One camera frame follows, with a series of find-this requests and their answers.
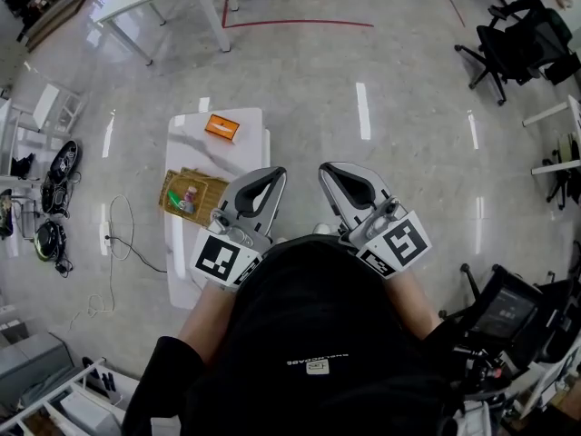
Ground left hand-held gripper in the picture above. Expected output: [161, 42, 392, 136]
[189, 165, 289, 290]

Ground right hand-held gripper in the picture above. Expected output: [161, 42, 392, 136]
[317, 161, 433, 282]

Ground woven wicker basket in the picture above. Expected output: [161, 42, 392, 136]
[158, 166, 231, 227]

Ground person's right forearm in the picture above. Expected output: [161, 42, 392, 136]
[385, 268, 444, 342]

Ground person's left forearm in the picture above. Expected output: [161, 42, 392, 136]
[176, 283, 242, 368]

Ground orange tissue box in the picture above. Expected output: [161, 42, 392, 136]
[203, 114, 241, 143]

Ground black office chair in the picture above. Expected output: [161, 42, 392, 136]
[454, 0, 581, 106]
[438, 263, 581, 363]

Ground person's black shirt torso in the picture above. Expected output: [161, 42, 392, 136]
[122, 233, 460, 436]

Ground black oval device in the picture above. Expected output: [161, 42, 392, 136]
[41, 139, 84, 218]

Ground round black robot vacuum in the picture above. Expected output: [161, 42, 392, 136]
[34, 220, 67, 263]

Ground white chair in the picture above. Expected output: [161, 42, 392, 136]
[15, 83, 85, 136]

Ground cluttered white desk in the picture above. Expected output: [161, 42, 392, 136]
[521, 94, 581, 177]

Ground white metal shelf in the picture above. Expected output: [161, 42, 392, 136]
[0, 356, 138, 436]

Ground black power cable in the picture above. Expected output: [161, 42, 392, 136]
[104, 235, 169, 274]

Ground white cable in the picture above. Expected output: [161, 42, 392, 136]
[67, 193, 136, 332]

